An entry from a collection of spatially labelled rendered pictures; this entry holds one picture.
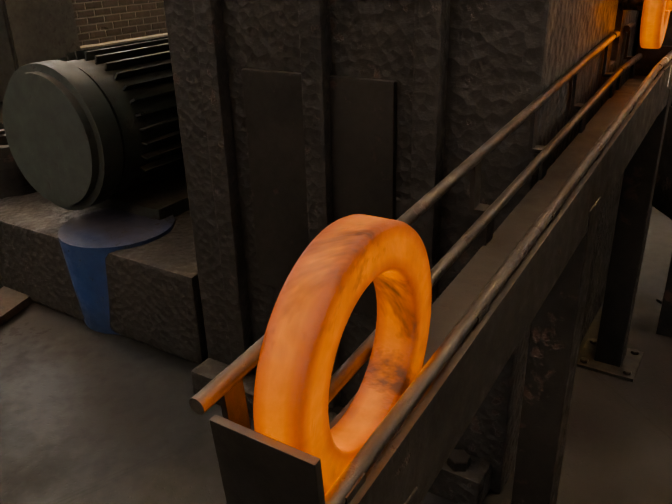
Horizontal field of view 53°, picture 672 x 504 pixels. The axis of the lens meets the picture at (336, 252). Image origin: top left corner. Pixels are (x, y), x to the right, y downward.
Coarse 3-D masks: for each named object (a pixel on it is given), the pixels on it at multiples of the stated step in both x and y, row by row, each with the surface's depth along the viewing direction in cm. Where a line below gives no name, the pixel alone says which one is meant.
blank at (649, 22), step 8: (648, 0) 115; (656, 0) 115; (664, 0) 114; (648, 8) 116; (656, 8) 115; (664, 8) 116; (648, 16) 116; (656, 16) 116; (664, 16) 124; (648, 24) 117; (656, 24) 117; (664, 24) 122; (640, 32) 119; (648, 32) 118; (656, 32) 118; (664, 32) 125; (640, 40) 121; (648, 40) 120; (656, 40) 119; (656, 48) 123
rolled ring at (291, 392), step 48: (336, 240) 39; (384, 240) 41; (288, 288) 37; (336, 288) 37; (384, 288) 48; (288, 336) 36; (336, 336) 37; (384, 336) 50; (288, 384) 36; (384, 384) 49; (288, 432) 36; (336, 432) 46
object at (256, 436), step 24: (216, 432) 39; (240, 432) 38; (240, 456) 38; (264, 456) 37; (288, 456) 36; (312, 456) 36; (240, 480) 40; (264, 480) 38; (288, 480) 37; (312, 480) 36
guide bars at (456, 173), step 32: (576, 64) 102; (544, 96) 89; (576, 96) 105; (512, 128) 79; (480, 160) 72; (544, 160) 87; (512, 192) 77; (480, 224) 70; (448, 256) 65; (256, 352) 43; (224, 384) 41; (224, 416) 43
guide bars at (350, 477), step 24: (624, 120) 99; (600, 144) 86; (576, 168) 79; (552, 216) 69; (528, 240) 64; (504, 264) 61; (480, 312) 55; (456, 336) 52; (432, 360) 49; (432, 384) 50; (408, 408) 45; (384, 432) 43; (360, 456) 41; (336, 480) 40; (360, 480) 40
